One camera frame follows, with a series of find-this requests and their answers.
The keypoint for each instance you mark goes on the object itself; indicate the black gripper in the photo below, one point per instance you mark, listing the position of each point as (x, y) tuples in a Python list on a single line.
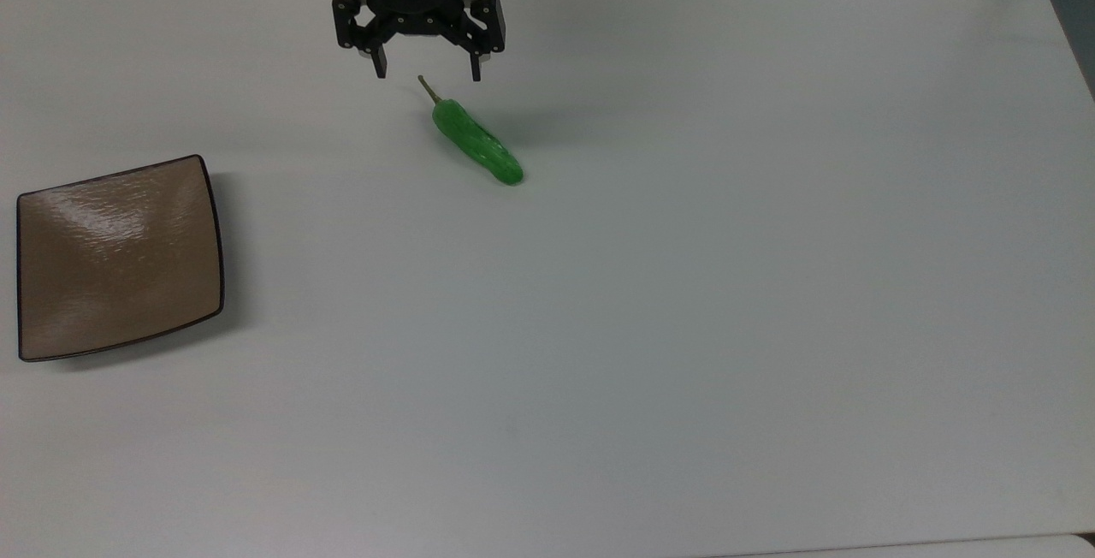
[(419, 2)]

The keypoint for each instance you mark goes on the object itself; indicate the green chili pepper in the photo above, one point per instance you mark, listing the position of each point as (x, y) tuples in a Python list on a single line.
[(475, 143)]

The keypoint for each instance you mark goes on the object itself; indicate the brown square ceramic plate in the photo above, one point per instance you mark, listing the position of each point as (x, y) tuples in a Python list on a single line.
[(120, 258)]

